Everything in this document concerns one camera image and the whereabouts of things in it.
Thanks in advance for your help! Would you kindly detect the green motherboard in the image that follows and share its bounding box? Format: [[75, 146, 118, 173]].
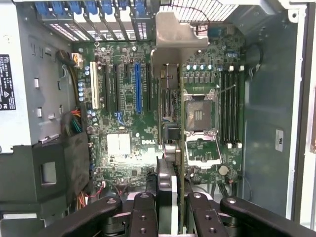
[[71, 40, 249, 198]]

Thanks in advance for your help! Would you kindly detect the metal socket cover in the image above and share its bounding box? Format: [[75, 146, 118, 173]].
[[185, 134, 222, 170]]

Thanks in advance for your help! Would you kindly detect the silver chipset heatsink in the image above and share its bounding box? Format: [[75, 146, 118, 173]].
[[106, 132, 131, 155]]

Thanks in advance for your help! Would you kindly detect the CPU socket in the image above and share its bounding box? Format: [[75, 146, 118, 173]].
[[184, 90, 220, 135]]

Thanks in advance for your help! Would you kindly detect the small white sticker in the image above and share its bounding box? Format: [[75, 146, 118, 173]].
[[275, 127, 285, 153]]

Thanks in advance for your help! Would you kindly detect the black RAM slot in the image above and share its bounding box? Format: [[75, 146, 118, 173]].
[[231, 65, 237, 149], [225, 65, 231, 149], [220, 65, 226, 149], [236, 65, 245, 149]]

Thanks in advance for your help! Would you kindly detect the long black expansion slot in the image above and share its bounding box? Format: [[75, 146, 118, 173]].
[[113, 64, 120, 112], [103, 64, 111, 112], [145, 63, 152, 112]]

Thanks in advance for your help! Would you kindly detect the blue expansion slot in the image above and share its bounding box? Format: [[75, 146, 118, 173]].
[[134, 63, 143, 116]]

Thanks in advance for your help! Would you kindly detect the thin metal locking lever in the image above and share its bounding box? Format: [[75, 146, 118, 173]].
[[216, 83, 237, 96]]

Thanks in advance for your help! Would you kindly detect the white expansion slot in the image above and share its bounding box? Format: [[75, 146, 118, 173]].
[[89, 61, 100, 110]]

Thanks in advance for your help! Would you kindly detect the open black PC case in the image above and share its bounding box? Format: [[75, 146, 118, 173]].
[[0, 0, 316, 237]]

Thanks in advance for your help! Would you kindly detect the white power connector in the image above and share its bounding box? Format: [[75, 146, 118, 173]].
[[70, 52, 82, 69]]

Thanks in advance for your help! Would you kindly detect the grey power supply unit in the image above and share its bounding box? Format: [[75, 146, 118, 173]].
[[0, 3, 75, 155]]

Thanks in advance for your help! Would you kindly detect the multicolour wire bundle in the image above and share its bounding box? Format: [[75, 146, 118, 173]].
[[63, 108, 83, 136]]

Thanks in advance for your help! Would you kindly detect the yellow and black wire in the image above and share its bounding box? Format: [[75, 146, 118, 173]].
[[56, 49, 78, 102]]

